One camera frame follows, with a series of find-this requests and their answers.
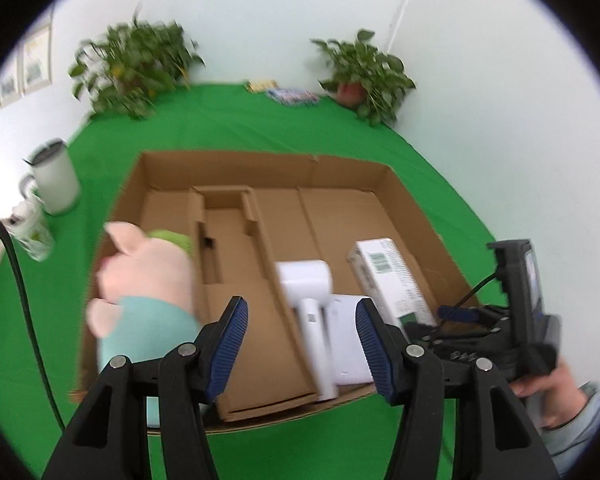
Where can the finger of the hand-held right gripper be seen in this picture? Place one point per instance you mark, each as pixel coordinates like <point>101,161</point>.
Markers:
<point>422,335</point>
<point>457,314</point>

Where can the leaf print paper cup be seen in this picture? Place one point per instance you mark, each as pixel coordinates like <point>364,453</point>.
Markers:
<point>30,230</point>

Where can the green tablecloth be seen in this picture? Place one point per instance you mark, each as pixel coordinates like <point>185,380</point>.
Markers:
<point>230,125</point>

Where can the white wall conduit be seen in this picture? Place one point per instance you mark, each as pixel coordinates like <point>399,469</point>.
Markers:
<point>402,10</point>

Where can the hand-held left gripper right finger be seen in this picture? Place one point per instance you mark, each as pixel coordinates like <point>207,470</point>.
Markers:
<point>372,350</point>

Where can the person's right forearm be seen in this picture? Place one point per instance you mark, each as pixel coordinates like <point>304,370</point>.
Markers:
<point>580,435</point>

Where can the framed wall picture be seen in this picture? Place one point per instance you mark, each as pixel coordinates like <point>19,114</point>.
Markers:
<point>9,82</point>
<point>35,60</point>

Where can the narrow brown cardboard box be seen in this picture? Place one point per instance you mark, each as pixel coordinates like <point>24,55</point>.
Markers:
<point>260,350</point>

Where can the yellow packet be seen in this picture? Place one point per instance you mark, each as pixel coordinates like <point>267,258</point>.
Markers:
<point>261,86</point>

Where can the pink and teal plush pig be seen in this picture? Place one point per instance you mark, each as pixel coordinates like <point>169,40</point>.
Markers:
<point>150,270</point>

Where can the white and green carton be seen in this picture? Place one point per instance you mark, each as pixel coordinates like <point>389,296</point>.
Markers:
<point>385,270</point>

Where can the white handheld fan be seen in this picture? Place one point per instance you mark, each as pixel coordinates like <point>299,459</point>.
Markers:
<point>302,280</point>

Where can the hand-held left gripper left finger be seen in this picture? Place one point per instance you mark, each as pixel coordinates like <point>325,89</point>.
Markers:
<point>230,345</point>

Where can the small plant in red pot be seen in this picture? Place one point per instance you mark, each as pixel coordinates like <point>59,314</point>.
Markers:
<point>365,70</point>

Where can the white mug with lid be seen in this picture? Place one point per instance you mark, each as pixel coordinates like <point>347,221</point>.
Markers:
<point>55,175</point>

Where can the large leafy potted plant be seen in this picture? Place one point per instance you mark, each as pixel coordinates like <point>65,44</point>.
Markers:
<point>130,70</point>

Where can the small packets at table back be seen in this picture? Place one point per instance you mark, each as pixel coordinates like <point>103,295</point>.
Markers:
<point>292,96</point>

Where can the white device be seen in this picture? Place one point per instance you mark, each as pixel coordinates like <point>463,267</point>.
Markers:
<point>347,345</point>

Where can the large printed cardboard box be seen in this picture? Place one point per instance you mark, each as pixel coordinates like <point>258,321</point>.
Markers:
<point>340,210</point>

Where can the person's right hand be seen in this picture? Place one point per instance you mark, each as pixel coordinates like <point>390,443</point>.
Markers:
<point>550,395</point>

